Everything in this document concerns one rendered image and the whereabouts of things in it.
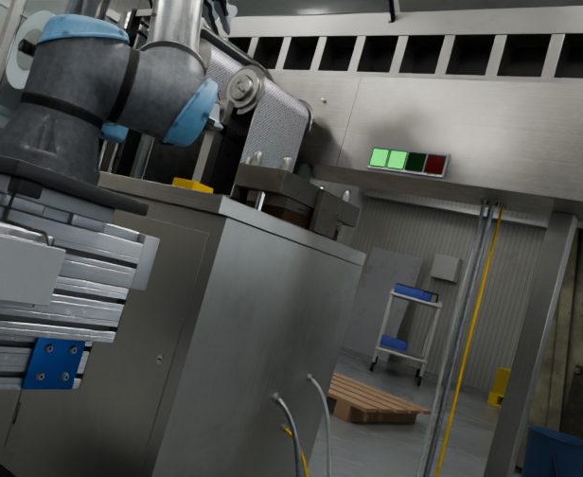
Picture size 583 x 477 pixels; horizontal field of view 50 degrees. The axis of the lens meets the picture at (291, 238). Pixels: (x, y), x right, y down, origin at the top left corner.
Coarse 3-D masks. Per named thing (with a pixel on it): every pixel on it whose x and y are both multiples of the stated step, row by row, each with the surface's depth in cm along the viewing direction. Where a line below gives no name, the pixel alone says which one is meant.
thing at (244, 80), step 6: (240, 78) 177; (246, 78) 176; (234, 84) 178; (240, 84) 177; (246, 84) 176; (252, 84) 176; (234, 90) 178; (246, 90) 175; (234, 96) 177; (240, 96) 176; (246, 96) 176
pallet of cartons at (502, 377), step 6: (498, 372) 726; (504, 372) 723; (498, 378) 725; (504, 378) 722; (498, 384) 724; (504, 384) 720; (492, 390) 725; (498, 390) 722; (504, 390) 719; (492, 396) 722; (498, 396) 720; (492, 402) 721; (498, 402) 749
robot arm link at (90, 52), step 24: (48, 24) 88; (72, 24) 86; (96, 24) 87; (48, 48) 86; (72, 48) 86; (96, 48) 87; (120, 48) 90; (48, 72) 86; (72, 72) 86; (96, 72) 88; (120, 72) 89; (48, 96) 86; (72, 96) 86; (96, 96) 89; (120, 96) 90
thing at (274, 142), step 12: (252, 120) 175; (264, 120) 178; (252, 132) 175; (264, 132) 179; (276, 132) 184; (288, 132) 188; (252, 144) 176; (264, 144) 180; (276, 144) 185; (288, 144) 189; (300, 144) 193; (252, 156) 177; (264, 156) 181; (276, 156) 186
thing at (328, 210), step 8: (320, 192) 171; (320, 200) 171; (328, 200) 173; (336, 200) 176; (320, 208) 170; (328, 208) 173; (336, 208) 176; (312, 216) 171; (320, 216) 171; (328, 216) 174; (336, 216) 176; (312, 224) 170; (320, 224) 172; (328, 224) 175; (336, 224) 178; (320, 232) 172; (328, 232) 176
